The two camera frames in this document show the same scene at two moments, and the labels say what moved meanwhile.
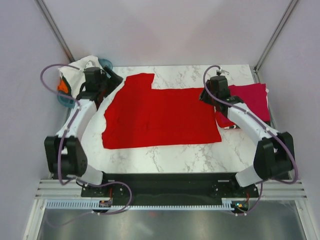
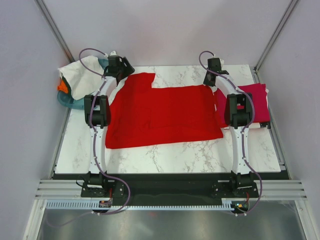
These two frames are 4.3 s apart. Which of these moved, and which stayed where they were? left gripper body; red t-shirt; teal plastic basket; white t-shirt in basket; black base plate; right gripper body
Moved: right gripper body; left gripper body
Stayed: white t-shirt in basket; teal plastic basket; black base plate; red t-shirt
